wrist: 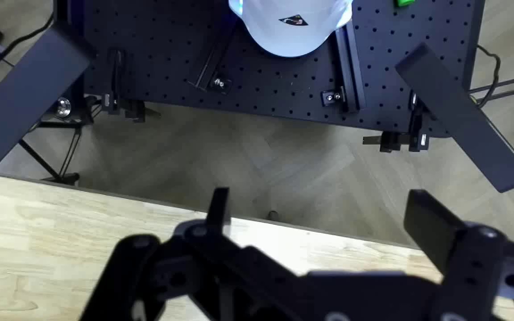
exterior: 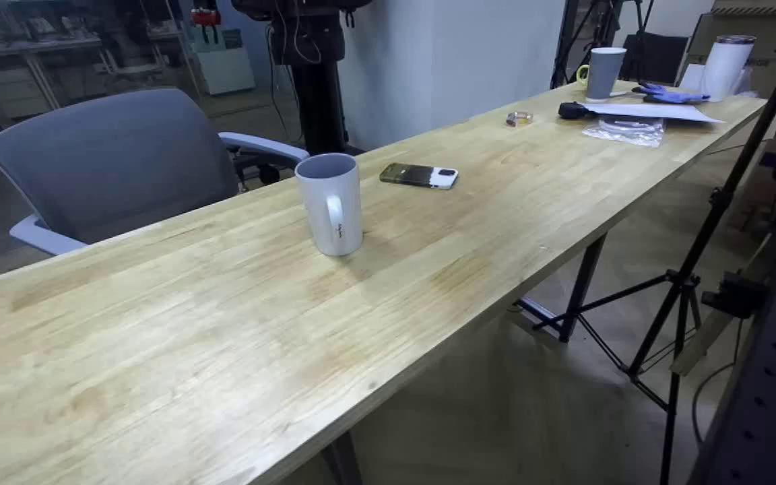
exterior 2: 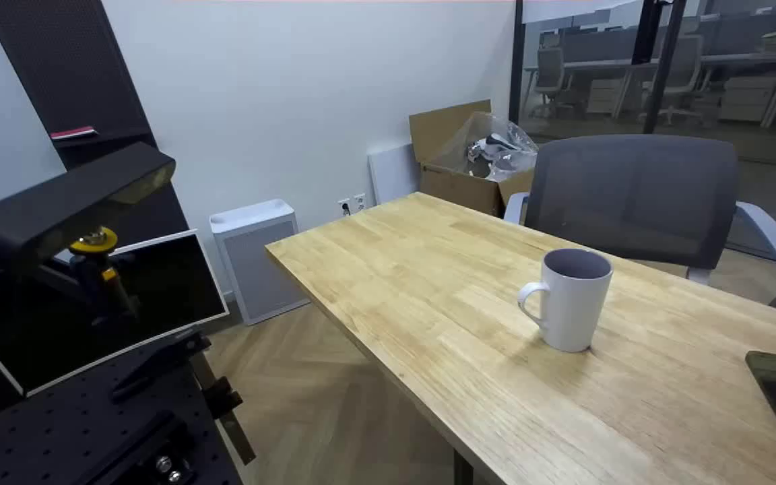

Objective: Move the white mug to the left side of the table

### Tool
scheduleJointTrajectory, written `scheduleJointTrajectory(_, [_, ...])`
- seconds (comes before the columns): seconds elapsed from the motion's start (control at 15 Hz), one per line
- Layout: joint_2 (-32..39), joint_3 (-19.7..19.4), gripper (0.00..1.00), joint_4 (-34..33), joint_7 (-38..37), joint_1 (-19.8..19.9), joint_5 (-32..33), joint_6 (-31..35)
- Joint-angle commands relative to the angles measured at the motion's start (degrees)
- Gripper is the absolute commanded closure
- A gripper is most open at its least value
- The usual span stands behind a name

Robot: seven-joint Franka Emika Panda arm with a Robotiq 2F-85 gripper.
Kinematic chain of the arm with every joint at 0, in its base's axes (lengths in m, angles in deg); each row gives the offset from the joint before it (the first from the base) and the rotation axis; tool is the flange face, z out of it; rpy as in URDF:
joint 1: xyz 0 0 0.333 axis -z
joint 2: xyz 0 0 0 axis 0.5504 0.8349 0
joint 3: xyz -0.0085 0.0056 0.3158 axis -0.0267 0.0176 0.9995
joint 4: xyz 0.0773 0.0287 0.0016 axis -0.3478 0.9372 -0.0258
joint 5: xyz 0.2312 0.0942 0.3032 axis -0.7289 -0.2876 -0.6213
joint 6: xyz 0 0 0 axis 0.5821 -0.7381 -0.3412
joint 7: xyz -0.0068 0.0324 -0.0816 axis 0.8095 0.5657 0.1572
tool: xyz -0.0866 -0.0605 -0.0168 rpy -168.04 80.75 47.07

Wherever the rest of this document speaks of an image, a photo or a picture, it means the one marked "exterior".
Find white storage box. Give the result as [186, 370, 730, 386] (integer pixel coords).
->
[192, 25, 260, 96]

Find dark workbench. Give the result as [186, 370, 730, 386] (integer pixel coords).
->
[0, 31, 109, 138]

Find black power adapter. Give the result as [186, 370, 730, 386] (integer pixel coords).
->
[699, 273, 770, 322]

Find smartphone with photo case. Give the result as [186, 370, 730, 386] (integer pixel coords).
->
[378, 161, 462, 192]

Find black table leg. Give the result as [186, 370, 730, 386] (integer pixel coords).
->
[555, 228, 610, 344]
[318, 429, 366, 485]

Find black camera tripod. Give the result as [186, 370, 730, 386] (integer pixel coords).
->
[516, 8, 776, 485]

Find grey office chair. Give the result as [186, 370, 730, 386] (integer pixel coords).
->
[0, 84, 312, 259]

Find black chair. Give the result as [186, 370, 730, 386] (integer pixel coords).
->
[617, 29, 694, 89]

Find black stand column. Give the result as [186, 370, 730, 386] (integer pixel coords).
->
[230, 0, 372, 155]

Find white paper sheets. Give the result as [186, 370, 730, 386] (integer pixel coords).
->
[579, 95, 723, 127]

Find white ceramic mug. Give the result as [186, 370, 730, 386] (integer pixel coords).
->
[295, 150, 366, 260]

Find small black object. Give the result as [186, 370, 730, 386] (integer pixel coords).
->
[555, 99, 594, 123]

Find blue cloth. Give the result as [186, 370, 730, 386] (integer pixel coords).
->
[633, 79, 712, 108]

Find grey paper cup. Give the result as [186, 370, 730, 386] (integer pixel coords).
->
[574, 45, 630, 101]

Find clear plastic bag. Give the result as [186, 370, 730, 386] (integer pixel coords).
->
[583, 116, 669, 149]

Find black metal stand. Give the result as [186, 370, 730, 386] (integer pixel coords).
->
[551, 0, 660, 89]

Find brown cardboard box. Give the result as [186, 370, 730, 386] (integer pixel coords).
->
[685, 0, 776, 96]

